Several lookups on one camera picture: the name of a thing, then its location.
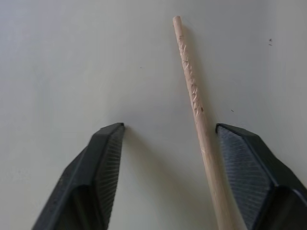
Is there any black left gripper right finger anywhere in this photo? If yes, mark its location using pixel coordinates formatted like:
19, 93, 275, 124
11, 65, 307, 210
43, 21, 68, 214
215, 123, 307, 230

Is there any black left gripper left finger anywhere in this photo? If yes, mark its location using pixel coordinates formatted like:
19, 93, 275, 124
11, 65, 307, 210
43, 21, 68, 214
32, 122, 125, 230

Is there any carved wooden chopstick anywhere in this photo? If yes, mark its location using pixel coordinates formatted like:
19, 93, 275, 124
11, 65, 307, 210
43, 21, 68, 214
172, 15, 248, 230

